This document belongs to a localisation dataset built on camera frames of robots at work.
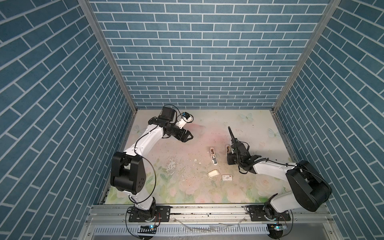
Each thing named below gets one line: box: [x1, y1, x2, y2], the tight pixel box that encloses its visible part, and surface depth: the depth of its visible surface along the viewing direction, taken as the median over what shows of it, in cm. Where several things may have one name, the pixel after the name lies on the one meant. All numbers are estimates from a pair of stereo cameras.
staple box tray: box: [207, 169, 220, 178], surface depth 89 cm
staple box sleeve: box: [222, 174, 233, 182], surface depth 86 cm
